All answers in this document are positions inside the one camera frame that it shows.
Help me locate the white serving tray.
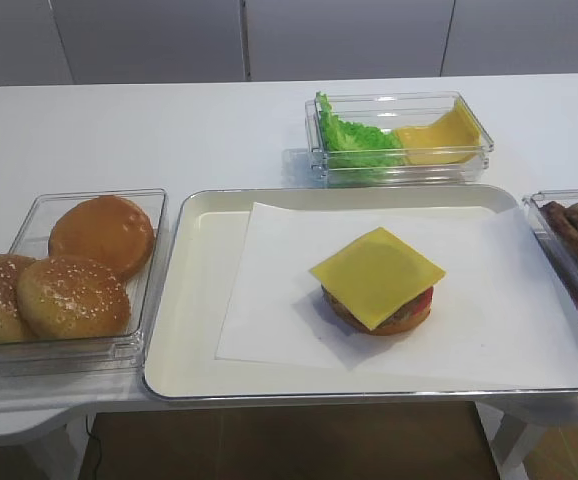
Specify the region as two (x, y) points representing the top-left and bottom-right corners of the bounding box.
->
(144, 185), (578, 404)

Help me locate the bottom burger bun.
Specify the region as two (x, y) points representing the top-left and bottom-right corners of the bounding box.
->
(332, 306), (431, 336)

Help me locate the yellow cheese slice on burger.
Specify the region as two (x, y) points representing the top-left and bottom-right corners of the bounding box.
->
(310, 227), (446, 330)

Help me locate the plain smooth bun half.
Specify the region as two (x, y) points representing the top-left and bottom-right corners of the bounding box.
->
(48, 195), (155, 282)

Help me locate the brown patty in burger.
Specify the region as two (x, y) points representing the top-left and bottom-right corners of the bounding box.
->
(321, 286), (430, 331)

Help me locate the black floor cable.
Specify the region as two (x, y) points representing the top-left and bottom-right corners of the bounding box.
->
(82, 413), (104, 480)

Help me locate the brown patty left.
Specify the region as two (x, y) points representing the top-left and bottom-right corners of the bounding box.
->
(540, 201), (578, 260)

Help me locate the green lettuce leaf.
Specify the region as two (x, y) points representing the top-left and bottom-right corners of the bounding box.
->
(316, 92), (405, 169)

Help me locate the yellow cheese slice in container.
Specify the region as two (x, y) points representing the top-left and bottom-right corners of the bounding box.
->
(393, 100), (480, 166)

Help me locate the red tomato slice in burger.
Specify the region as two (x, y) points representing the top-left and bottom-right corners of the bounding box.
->
(411, 287), (434, 315)

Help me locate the sesame bun in container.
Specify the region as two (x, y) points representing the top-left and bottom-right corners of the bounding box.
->
(16, 255), (131, 340)

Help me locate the clear lettuce cheese container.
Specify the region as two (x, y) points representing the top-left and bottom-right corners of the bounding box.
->
(305, 91), (494, 187)

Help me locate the white paper sheet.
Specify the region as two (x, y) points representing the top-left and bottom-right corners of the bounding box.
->
(217, 204), (555, 378)

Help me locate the clear bun container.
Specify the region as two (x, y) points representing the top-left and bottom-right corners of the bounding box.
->
(0, 189), (169, 375)

